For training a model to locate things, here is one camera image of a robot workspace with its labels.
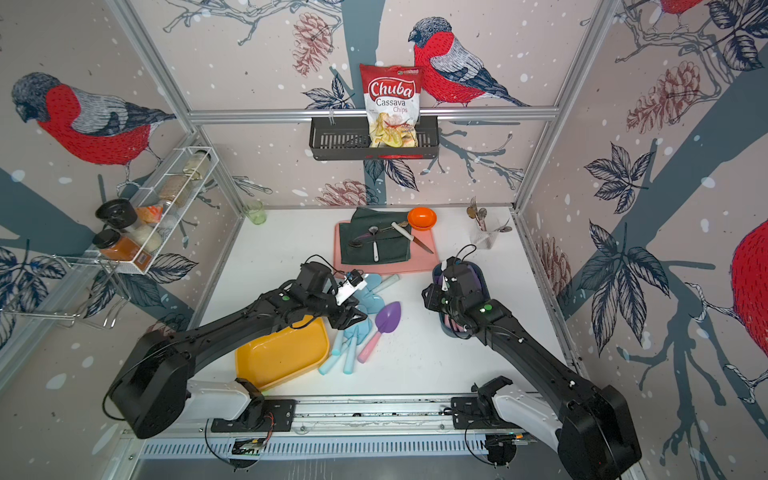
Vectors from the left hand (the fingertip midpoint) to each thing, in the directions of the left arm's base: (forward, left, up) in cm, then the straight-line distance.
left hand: (364, 303), depth 81 cm
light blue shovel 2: (-11, +8, -7) cm, 15 cm away
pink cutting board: (+23, -17, -11) cm, 31 cm away
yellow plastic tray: (-11, +23, -11) cm, 28 cm away
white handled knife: (+32, -15, -11) cm, 37 cm away
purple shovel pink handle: (0, -6, -12) cm, 13 cm away
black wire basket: (+47, +9, +22) cm, 53 cm away
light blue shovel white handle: (+6, -2, -12) cm, 13 cm away
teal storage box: (-4, -24, -7) cm, 26 cm away
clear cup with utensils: (+28, -40, -6) cm, 49 cm away
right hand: (+4, -17, +1) cm, 18 cm away
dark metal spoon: (+31, +5, -11) cm, 33 cm away
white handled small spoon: (+28, -1, -10) cm, 30 cm away
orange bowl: (+39, -19, -7) cm, 44 cm away
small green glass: (+44, +48, -9) cm, 65 cm away
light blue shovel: (-13, +4, -10) cm, 17 cm away
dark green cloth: (+30, -8, -13) cm, 33 cm away
